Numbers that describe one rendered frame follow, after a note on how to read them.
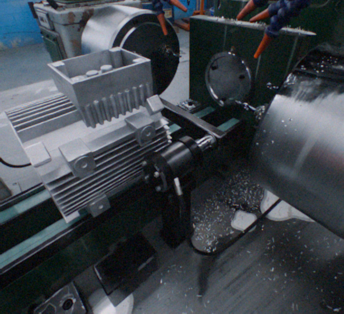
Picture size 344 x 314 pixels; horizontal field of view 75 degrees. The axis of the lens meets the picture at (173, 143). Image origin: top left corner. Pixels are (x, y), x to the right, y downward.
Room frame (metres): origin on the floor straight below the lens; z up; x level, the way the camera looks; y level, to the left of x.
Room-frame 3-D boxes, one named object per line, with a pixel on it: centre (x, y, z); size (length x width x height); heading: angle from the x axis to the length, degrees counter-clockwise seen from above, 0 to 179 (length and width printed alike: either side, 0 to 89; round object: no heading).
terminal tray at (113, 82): (0.34, 0.11, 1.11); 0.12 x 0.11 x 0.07; 129
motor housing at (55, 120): (0.32, 0.14, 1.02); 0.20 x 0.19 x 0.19; 129
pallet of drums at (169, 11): (5.68, 0.46, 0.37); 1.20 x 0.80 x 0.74; 117
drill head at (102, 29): (0.76, 0.15, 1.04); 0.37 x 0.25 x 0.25; 39
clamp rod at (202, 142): (0.29, -0.04, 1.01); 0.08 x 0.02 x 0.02; 129
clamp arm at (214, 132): (0.40, 0.00, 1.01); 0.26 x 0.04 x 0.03; 39
